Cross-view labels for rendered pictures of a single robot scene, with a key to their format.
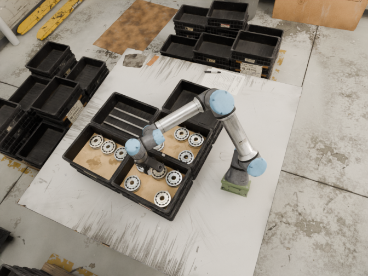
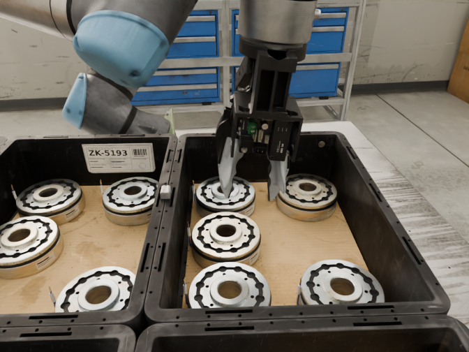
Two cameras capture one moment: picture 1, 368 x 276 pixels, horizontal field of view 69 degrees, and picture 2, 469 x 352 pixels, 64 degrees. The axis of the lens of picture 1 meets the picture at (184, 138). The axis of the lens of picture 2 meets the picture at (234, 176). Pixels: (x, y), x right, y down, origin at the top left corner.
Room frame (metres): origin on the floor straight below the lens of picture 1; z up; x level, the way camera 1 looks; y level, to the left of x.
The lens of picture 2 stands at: (0.98, 0.53, 1.23)
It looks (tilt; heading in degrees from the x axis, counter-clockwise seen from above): 32 degrees down; 230
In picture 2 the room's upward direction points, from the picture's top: straight up
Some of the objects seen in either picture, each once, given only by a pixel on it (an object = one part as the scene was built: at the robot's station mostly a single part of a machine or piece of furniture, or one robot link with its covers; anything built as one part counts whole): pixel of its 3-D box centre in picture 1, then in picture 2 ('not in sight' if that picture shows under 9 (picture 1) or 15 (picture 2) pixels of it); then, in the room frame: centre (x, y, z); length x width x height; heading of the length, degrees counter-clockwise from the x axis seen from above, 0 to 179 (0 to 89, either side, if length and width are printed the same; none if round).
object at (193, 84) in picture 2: not in sight; (160, 61); (-0.17, -1.53, 0.60); 0.72 x 0.03 x 0.56; 147
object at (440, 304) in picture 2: (150, 176); (274, 201); (0.66, 0.24, 0.92); 0.40 x 0.30 x 0.02; 52
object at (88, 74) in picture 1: (90, 83); not in sight; (2.15, 0.87, 0.31); 0.40 x 0.30 x 0.34; 147
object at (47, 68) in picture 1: (58, 71); not in sight; (2.36, 1.21, 0.37); 0.40 x 0.30 x 0.45; 147
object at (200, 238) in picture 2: (159, 171); (225, 234); (0.72, 0.20, 0.86); 0.10 x 0.10 x 0.01
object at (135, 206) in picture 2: (185, 157); (133, 193); (0.77, 0.01, 0.86); 0.10 x 0.10 x 0.01
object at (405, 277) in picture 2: (153, 179); (272, 229); (0.66, 0.24, 0.87); 0.40 x 0.30 x 0.11; 52
